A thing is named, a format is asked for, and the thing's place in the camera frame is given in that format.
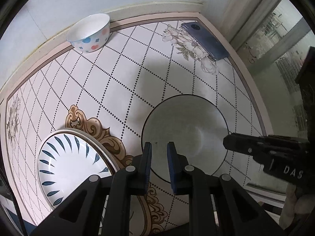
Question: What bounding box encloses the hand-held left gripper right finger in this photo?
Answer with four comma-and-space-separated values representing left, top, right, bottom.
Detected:
167, 141, 281, 236

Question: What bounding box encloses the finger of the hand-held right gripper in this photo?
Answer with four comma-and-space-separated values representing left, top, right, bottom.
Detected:
223, 133, 270, 164

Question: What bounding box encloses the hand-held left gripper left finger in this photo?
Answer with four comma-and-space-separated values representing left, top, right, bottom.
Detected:
41, 142, 152, 236

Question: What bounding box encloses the large white plate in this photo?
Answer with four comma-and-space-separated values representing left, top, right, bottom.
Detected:
41, 128, 121, 173

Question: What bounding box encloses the white bowl with black rim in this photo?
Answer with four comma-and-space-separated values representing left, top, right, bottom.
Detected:
141, 94, 229, 185

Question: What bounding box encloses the white plate with blue stripes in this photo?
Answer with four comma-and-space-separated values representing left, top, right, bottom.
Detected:
37, 133, 117, 206

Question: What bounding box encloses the person's right hand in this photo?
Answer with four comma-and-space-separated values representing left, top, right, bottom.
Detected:
281, 184, 315, 230

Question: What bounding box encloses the sliding glass door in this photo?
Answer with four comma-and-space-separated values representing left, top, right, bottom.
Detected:
223, 0, 315, 202

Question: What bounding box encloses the floral checked tablecloth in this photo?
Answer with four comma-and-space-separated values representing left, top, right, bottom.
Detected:
5, 17, 267, 234

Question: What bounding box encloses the blue smartphone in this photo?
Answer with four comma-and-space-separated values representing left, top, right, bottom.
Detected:
181, 22, 229, 61

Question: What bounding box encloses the white bowl with coloured dots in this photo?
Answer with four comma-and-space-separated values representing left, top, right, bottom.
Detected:
66, 13, 111, 53

